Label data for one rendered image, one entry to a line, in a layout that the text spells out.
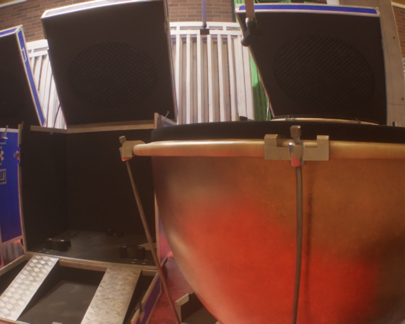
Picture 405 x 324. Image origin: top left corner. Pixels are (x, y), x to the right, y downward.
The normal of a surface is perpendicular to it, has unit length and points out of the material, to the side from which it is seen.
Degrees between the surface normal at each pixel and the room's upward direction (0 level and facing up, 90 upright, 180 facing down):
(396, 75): 90
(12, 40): 136
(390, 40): 90
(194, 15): 90
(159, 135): 90
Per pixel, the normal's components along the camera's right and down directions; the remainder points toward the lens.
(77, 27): -0.04, 0.77
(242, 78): 0.00, 0.00
